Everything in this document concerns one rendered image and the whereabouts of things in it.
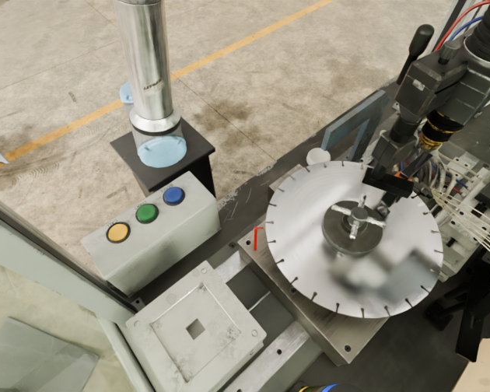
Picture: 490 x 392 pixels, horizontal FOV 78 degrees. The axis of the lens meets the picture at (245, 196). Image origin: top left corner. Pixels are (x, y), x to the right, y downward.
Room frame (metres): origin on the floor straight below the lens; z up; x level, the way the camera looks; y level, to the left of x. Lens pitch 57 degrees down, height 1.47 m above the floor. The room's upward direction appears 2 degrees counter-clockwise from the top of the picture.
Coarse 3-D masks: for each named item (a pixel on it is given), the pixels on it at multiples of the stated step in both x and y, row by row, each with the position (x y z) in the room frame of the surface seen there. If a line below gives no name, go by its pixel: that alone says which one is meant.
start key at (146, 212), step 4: (148, 204) 0.35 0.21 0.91; (140, 208) 0.34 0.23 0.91; (144, 208) 0.34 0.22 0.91; (148, 208) 0.34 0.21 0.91; (152, 208) 0.34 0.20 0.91; (140, 212) 0.33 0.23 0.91; (144, 212) 0.33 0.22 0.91; (148, 212) 0.33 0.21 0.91; (152, 212) 0.33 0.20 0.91; (140, 216) 0.32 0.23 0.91; (144, 216) 0.32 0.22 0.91; (148, 216) 0.32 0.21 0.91; (152, 216) 0.32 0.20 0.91; (144, 220) 0.31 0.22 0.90; (148, 220) 0.32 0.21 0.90
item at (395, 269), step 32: (288, 192) 0.34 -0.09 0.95; (320, 192) 0.34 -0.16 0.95; (352, 192) 0.34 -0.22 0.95; (384, 192) 0.34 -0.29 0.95; (288, 224) 0.27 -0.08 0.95; (320, 224) 0.27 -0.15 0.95; (416, 224) 0.26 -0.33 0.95; (288, 256) 0.21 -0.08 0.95; (320, 256) 0.20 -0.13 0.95; (352, 256) 0.20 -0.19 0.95; (384, 256) 0.20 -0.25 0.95; (416, 256) 0.20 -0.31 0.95; (320, 288) 0.15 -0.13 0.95; (352, 288) 0.14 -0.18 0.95; (384, 288) 0.14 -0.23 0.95; (416, 288) 0.14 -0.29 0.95
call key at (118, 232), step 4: (120, 224) 0.31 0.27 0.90; (112, 228) 0.30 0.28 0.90; (116, 228) 0.30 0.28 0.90; (120, 228) 0.30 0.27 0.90; (124, 228) 0.30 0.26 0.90; (112, 232) 0.29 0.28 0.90; (116, 232) 0.29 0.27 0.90; (120, 232) 0.29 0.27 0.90; (124, 232) 0.29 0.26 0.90; (112, 236) 0.28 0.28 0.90; (116, 236) 0.28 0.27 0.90; (120, 236) 0.28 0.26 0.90; (124, 236) 0.28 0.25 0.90; (116, 240) 0.27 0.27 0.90
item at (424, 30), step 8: (424, 24) 0.36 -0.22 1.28; (416, 32) 0.36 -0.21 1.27; (424, 32) 0.35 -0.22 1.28; (432, 32) 0.35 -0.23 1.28; (416, 40) 0.35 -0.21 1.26; (424, 40) 0.35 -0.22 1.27; (408, 48) 0.36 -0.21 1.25; (416, 48) 0.35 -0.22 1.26; (424, 48) 0.35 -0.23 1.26; (408, 56) 0.36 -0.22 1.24; (416, 56) 0.35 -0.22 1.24; (408, 64) 0.35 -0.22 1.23; (400, 80) 0.36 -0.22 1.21
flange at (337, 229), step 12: (336, 204) 0.31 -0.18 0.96; (348, 204) 0.31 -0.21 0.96; (324, 216) 0.28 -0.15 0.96; (336, 216) 0.28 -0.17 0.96; (372, 216) 0.28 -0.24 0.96; (324, 228) 0.26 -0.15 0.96; (336, 228) 0.25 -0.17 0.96; (348, 228) 0.25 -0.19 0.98; (360, 228) 0.25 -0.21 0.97; (372, 228) 0.25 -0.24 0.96; (336, 240) 0.23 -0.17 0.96; (348, 240) 0.23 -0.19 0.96; (360, 240) 0.23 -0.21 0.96; (372, 240) 0.23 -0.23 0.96; (348, 252) 0.21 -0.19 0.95; (360, 252) 0.21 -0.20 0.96
